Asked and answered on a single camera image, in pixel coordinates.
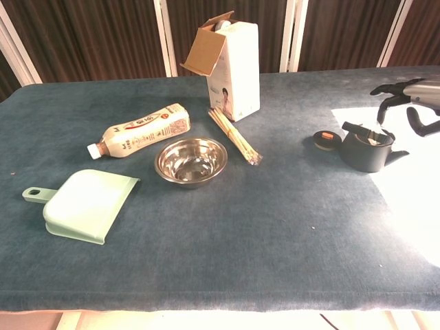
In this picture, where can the teapot lid with orange knob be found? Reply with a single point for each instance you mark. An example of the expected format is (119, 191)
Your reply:
(324, 141)

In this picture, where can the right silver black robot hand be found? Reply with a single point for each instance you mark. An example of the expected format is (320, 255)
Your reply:
(423, 91)

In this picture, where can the mint green dustpan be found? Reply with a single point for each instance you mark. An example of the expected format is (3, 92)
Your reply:
(86, 206)

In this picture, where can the bundle of bamboo sticks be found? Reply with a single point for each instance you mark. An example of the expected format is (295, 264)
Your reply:
(237, 137)

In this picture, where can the plastic drink bottle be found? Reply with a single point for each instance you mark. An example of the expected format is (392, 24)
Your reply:
(144, 132)

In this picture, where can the blue felt table cloth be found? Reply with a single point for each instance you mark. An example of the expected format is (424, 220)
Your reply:
(206, 240)

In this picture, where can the white carton with open flap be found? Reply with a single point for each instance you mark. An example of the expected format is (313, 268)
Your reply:
(240, 68)

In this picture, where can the stainless steel bowl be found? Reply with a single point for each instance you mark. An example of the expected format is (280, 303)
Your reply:
(190, 165)

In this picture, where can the black teapot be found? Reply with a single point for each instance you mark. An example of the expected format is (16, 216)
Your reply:
(361, 156)

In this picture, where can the white partition frame post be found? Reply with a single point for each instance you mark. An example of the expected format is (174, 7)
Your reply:
(165, 38)
(395, 34)
(294, 38)
(29, 65)

